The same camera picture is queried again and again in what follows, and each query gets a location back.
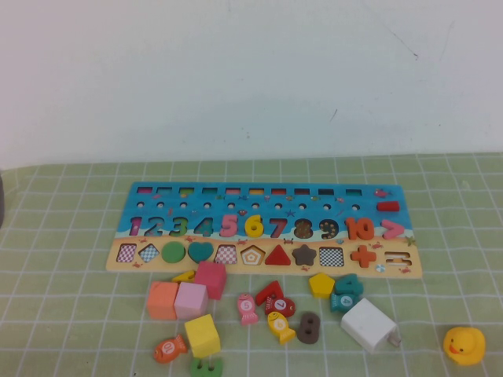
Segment pink number five piece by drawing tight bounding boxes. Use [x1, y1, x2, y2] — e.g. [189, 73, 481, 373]
[219, 214, 239, 238]

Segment yellow pentagon piece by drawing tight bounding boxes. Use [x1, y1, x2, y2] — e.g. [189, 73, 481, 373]
[307, 273, 336, 300]

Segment brown number eight piece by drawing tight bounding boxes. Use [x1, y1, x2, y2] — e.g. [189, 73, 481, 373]
[296, 311, 321, 345]

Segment red fish number seven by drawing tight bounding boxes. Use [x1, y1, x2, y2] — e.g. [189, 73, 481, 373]
[263, 297, 297, 319]

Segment teal number four piece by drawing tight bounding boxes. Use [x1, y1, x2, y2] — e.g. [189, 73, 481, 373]
[334, 273, 364, 297]

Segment white charger plug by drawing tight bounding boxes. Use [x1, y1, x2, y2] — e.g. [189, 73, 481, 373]
[340, 297, 402, 353]

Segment dark pink wooden cube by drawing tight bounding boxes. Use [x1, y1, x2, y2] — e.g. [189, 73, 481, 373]
[193, 261, 228, 302]

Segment yellow fish number six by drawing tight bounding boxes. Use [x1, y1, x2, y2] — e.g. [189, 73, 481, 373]
[266, 311, 296, 346]

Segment teal fish number four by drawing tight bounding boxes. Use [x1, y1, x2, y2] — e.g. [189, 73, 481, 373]
[329, 292, 359, 314]

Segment orange wooden cube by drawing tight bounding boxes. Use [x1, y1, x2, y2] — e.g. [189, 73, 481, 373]
[146, 280, 180, 321]

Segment green number three piece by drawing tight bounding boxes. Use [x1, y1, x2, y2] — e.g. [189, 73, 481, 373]
[189, 356, 224, 377]

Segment red triangle piece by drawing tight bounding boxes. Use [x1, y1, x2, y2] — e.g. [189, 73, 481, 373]
[264, 244, 293, 266]

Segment colourful wooden puzzle board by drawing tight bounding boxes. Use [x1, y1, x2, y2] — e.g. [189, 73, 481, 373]
[105, 181, 424, 280]

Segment green checkered tablecloth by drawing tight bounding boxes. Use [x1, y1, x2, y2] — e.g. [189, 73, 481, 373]
[0, 151, 503, 377]

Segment light pink wooden cube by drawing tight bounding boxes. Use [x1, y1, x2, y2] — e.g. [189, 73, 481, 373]
[173, 282, 209, 321]

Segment orange fish number ten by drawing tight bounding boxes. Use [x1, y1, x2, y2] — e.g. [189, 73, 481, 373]
[152, 334, 189, 364]

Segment brown star piece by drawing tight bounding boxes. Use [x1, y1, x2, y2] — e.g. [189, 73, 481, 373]
[291, 243, 318, 267]

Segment green circle piece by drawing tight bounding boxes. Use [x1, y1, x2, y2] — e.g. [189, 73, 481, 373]
[160, 241, 186, 265]

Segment teal heart piece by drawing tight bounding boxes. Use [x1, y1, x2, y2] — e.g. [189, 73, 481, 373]
[186, 242, 215, 265]

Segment orange plus sign piece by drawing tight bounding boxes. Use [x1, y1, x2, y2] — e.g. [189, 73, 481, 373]
[350, 245, 378, 269]

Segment yellow number six piece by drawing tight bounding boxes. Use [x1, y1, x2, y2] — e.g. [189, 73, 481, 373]
[244, 214, 264, 240]

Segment red number seven piece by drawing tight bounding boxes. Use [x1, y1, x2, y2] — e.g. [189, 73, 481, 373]
[255, 280, 284, 308]

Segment pink fish number five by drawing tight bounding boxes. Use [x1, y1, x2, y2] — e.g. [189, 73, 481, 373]
[236, 293, 260, 327]

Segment yellow wooden cube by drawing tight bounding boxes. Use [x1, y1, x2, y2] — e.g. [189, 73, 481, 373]
[183, 313, 221, 360]

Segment pink greater-than sign piece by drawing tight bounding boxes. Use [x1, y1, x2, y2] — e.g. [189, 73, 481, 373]
[380, 219, 405, 241]

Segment yellow rubber duck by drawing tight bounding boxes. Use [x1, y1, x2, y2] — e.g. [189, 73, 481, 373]
[442, 326, 486, 368]

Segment small yellow wooden piece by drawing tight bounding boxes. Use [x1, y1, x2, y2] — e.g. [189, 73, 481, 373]
[171, 269, 196, 285]

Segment orange number ten piece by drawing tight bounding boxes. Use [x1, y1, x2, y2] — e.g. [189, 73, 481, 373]
[344, 217, 376, 242]

